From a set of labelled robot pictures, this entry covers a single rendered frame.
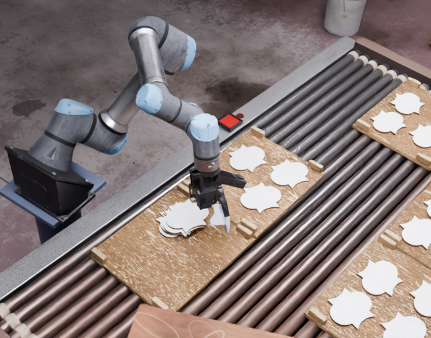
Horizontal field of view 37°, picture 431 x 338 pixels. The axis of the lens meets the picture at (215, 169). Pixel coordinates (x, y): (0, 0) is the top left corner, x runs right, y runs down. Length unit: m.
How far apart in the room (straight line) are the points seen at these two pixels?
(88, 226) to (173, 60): 0.62
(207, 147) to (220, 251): 0.45
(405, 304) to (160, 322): 0.76
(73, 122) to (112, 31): 2.55
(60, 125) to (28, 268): 0.49
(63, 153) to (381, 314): 1.16
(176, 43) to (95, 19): 2.80
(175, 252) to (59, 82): 2.41
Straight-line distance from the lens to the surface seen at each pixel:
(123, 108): 2.26
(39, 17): 4.98
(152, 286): 2.02
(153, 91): 1.78
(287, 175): 2.35
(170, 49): 2.13
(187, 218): 2.14
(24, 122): 4.06
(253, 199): 2.25
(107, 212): 2.25
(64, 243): 2.18
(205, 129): 1.75
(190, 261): 2.08
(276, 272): 2.10
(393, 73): 2.98
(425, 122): 2.74
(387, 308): 2.08
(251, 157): 2.40
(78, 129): 2.27
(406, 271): 2.18
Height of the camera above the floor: 2.60
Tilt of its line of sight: 45 degrees down
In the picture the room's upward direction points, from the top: 4 degrees clockwise
